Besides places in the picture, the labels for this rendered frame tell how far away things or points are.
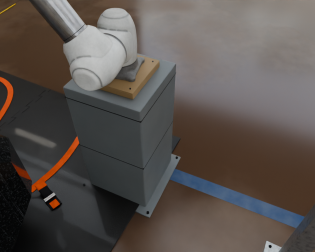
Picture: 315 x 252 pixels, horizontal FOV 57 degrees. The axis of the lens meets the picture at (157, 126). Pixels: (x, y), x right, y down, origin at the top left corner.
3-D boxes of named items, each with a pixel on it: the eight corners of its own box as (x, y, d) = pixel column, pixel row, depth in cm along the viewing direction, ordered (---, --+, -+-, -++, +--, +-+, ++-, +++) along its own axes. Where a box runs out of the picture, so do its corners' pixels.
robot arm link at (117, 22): (142, 50, 136) (140, 4, 120) (129, 73, 124) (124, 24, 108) (110, 46, 139) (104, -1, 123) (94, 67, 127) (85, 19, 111)
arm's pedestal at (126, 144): (118, 135, 219) (105, 38, 162) (180, 157, 205) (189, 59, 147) (79, 187, 188) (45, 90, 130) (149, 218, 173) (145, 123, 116)
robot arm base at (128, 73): (102, 54, 145) (101, 43, 141) (145, 59, 141) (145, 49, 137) (87, 75, 132) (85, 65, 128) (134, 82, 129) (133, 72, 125)
